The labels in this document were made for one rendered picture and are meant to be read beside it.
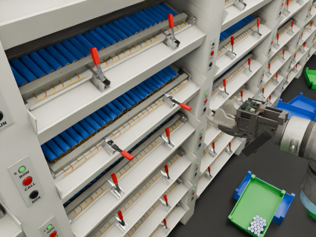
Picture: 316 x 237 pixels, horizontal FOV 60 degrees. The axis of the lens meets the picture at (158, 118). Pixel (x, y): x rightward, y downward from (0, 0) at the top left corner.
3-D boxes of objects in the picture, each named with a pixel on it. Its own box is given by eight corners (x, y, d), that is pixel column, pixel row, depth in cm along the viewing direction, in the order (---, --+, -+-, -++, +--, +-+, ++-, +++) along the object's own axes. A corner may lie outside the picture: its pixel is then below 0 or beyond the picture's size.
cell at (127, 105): (112, 98, 84) (127, 112, 83) (113, 94, 83) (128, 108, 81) (116, 95, 85) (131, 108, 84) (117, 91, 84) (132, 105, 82)
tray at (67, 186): (195, 95, 103) (206, 78, 96) (60, 206, 66) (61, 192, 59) (157, 62, 107) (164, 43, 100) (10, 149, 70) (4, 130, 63)
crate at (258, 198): (261, 241, 152) (262, 239, 145) (228, 220, 161) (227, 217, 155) (284, 195, 161) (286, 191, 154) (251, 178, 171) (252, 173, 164)
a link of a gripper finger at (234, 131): (222, 117, 77) (253, 124, 73) (222, 122, 78) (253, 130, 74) (216, 126, 74) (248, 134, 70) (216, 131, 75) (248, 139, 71)
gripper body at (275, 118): (246, 96, 74) (293, 107, 67) (244, 122, 79) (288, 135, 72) (233, 109, 69) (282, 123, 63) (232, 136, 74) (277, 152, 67)
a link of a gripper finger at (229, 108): (218, 92, 80) (246, 102, 75) (217, 109, 84) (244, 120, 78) (211, 97, 79) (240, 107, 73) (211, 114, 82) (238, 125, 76)
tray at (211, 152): (244, 123, 183) (256, 111, 173) (195, 180, 147) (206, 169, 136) (220, 104, 188) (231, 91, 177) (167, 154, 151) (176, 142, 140)
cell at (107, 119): (96, 107, 80) (112, 122, 79) (91, 111, 79) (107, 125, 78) (97, 104, 79) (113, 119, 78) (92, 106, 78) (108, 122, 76)
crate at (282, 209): (291, 201, 171) (295, 194, 166) (280, 225, 159) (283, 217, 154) (246, 177, 186) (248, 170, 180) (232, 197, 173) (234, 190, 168)
